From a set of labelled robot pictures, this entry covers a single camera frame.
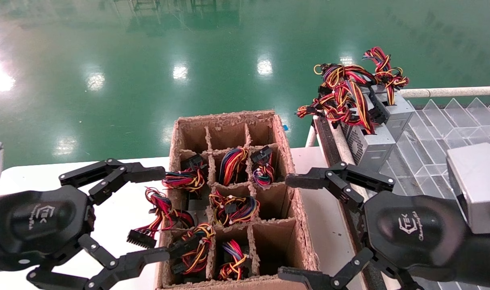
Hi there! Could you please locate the white conveyor side rail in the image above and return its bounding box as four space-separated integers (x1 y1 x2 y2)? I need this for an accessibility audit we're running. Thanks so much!
330 121 357 166

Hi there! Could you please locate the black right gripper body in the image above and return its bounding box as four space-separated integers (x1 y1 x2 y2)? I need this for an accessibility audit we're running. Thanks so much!
363 191 471 280

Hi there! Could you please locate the grey power supply with cables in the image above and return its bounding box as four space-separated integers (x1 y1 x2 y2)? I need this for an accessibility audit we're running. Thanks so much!
295 62 378 121
363 46 415 141
321 80 397 174

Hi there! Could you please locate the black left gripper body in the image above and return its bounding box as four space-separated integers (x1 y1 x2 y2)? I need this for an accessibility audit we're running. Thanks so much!
0 185 96 274

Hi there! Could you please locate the power supply with coloured cables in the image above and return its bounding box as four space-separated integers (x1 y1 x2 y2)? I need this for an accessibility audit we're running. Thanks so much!
209 190 261 227
169 224 216 282
218 147 249 186
251 146 276 189
218 240 249 281
161 154 208 202

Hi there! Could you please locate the white conveyor frame leg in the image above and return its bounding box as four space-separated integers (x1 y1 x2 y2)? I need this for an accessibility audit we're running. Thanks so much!
305 124 319 148

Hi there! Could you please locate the white conveyor end rail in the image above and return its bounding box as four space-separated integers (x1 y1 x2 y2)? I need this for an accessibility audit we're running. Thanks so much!
398 86 490 98

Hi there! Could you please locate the brown cardboard divider box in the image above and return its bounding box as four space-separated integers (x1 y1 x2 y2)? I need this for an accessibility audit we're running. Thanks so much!
154 110 320 290

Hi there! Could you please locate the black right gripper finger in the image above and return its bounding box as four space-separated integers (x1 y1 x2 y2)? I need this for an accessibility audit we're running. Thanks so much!
277 246 376 290
285 161 395 212

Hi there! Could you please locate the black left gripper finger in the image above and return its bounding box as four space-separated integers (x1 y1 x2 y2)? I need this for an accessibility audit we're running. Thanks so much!
59 158 166 206
27 234 171 290

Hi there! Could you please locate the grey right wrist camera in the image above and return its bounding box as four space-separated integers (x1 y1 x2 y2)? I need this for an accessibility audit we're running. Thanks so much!
446 143 490 234

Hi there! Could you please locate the cable bundle with connector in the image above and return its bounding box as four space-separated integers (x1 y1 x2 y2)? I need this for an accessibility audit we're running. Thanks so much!
127 187 207 249

